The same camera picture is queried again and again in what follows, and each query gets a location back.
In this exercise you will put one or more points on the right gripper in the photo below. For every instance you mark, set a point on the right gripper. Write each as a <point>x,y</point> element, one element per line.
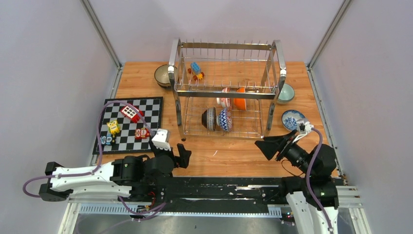
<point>270,145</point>

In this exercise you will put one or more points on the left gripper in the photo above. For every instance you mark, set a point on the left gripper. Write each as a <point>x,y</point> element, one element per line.
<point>183,159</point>

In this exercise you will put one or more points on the blue floral bowl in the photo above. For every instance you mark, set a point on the blue floral bowl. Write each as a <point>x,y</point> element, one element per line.
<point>289,119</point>

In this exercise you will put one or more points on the small celadon green bowl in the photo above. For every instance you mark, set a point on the small celadon green bowl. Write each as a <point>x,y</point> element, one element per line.
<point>284,101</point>

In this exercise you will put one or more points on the large ribbed celadon bowl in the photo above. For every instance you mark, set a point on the large ribbed celadon bowl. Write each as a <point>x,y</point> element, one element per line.
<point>287,92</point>

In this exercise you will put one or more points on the steel two-tier dish rack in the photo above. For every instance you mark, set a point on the steel two-tier dish rack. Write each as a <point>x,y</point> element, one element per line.
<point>258,67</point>

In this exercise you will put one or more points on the brown speckled bowl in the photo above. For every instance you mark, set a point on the brown speckled bowl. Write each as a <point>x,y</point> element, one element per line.
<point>161,74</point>

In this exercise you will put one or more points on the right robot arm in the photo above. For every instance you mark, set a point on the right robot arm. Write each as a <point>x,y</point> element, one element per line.
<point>312,198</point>

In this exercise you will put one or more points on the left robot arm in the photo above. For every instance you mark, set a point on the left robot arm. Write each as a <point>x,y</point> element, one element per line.
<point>133,178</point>

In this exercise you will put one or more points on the red robot toy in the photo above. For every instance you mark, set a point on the red robot toy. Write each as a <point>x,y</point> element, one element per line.
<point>141,133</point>

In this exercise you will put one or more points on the dark patterned bowl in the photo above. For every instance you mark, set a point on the dark patterned bowl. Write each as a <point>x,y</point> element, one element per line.
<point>208,119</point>

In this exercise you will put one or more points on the orange bowl white inside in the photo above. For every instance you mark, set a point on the orange bowl white inside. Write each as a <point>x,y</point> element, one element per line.
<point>240,103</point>

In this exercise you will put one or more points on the orange geometric pattern bowl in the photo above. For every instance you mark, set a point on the orange geometric pattern bowl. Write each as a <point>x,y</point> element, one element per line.
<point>224,120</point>

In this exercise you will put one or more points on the orange floral white bowl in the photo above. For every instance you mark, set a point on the orange floral white bowl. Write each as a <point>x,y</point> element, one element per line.
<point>225,102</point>

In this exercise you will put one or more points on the red toy brick block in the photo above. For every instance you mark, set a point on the red toy brick block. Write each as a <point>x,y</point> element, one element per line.
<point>134,115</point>

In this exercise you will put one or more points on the yellow owl toy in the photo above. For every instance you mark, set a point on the yellow owl toy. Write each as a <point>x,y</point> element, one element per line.
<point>113,127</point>

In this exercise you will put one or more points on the blue owl toy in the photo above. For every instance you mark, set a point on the blue owl toy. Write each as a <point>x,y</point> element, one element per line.
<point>107,140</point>

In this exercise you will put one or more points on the toy brick car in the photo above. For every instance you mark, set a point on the toy brick car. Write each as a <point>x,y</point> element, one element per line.
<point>195,71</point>

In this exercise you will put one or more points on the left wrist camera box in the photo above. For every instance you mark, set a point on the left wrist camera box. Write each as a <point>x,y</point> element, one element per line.
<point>161,140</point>

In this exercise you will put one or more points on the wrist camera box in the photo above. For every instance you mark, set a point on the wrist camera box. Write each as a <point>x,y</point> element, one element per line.
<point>304,127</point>
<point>161,140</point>

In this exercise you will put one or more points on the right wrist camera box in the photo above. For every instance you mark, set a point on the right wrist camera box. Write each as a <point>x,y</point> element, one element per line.
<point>304,127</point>

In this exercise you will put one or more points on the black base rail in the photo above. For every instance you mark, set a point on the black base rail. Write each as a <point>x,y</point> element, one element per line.
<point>218,194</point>

